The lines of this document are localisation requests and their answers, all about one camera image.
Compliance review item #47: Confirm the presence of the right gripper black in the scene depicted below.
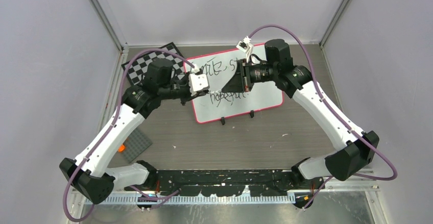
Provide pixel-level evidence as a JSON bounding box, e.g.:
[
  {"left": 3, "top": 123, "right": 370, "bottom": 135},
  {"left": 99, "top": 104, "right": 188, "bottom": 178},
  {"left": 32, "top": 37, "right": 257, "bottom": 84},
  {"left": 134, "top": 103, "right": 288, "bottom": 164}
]
[{"left": 223, "top": 58, "right": 278, "bottom": 92}]

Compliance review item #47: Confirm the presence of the whiteboard with pink frame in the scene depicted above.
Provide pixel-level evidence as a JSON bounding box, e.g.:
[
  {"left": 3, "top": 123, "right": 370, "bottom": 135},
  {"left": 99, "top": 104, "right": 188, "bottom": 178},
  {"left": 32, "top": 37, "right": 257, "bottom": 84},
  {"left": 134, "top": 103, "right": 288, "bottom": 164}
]
[{"left": 187, "top": 48, "right": 285, "bottom": 124}]

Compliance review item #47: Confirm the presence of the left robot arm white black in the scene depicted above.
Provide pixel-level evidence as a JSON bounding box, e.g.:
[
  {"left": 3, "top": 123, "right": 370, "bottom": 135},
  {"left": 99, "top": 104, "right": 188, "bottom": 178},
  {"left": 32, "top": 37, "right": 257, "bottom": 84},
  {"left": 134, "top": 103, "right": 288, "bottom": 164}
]
[{"left": 60, "top": 59, "right": 210, "bottom": 205}]

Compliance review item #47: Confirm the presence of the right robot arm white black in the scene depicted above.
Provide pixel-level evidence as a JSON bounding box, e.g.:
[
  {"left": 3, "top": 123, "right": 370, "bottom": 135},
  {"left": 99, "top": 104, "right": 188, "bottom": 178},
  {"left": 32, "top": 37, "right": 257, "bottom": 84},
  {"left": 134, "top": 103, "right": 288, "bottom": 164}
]
[{"left": 221, "top": 38, "right": 379, "bottom": 189}]

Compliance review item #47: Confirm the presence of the black white chessboard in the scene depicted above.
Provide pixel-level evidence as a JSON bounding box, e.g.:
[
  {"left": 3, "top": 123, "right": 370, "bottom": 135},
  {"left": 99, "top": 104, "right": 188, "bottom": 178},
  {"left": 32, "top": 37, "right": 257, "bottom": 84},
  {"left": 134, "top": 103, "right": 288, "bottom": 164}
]
[{"left": 126, "top": 42, "right": 185, "bottom": 85}]

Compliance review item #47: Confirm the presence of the grey studded baseplate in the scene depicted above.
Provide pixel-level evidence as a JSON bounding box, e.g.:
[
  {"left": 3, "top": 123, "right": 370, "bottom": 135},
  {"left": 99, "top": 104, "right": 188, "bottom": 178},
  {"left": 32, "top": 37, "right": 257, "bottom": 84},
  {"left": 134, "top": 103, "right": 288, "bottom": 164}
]
[{"left": 120, "top": 128, "right": 153, "bottom": 163}]

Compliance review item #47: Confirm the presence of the orange curved brick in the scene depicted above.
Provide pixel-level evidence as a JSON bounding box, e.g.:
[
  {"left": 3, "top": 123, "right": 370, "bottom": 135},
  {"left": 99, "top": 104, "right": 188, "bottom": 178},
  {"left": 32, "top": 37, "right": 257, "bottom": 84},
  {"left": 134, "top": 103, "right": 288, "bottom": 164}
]
[{"left": 117, "top": 144, "right": 126, "bottom": 153}]

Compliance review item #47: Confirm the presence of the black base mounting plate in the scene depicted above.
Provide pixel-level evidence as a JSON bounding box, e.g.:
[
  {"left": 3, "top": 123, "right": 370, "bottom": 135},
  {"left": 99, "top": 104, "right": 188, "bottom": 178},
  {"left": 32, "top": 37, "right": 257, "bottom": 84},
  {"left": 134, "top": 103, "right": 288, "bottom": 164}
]
[{"left": 136, "top": 169, "right": 324, "bottom": 197}]

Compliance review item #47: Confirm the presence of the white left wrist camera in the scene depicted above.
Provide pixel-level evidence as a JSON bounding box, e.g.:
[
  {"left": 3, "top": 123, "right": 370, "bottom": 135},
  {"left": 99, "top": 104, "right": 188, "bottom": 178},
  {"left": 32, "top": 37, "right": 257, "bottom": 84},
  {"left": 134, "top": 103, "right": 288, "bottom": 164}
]
[{"left": 188, "top": 68, "right": 210, "bottom": 96}]

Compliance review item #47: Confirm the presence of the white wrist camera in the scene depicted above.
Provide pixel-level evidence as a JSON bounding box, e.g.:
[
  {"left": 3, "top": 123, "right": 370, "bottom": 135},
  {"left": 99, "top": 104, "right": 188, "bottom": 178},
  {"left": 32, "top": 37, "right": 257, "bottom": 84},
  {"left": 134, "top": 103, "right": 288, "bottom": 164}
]
[
  {"left": 236, "top": 36, "right": 254, "bottom": 61},
  {"left": 188, "top": 68, "right": 210, "bottom": 96}
]

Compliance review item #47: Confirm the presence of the black wire whiteboard stand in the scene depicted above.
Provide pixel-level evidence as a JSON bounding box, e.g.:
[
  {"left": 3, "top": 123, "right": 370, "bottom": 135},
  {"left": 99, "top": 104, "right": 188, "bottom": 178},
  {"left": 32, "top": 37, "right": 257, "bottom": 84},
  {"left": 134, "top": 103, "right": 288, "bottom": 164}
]
[{"left": 220, "top": 109, "right": 255, "bottom": 126}]

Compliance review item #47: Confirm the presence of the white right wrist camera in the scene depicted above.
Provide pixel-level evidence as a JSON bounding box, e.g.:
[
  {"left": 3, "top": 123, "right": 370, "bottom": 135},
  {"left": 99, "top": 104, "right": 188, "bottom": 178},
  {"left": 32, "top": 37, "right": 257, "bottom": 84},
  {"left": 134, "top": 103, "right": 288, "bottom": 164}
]
[{"left": 236, "top": 36, "right": 254, "bottom": 61}]

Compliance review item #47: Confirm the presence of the aluminium frame rail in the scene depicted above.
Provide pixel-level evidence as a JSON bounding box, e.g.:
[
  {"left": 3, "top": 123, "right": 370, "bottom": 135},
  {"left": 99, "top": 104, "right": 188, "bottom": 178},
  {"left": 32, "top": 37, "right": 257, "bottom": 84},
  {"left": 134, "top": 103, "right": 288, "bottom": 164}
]
[{"left": 85, "top": 169, "right": 379, "bottom": 208}]

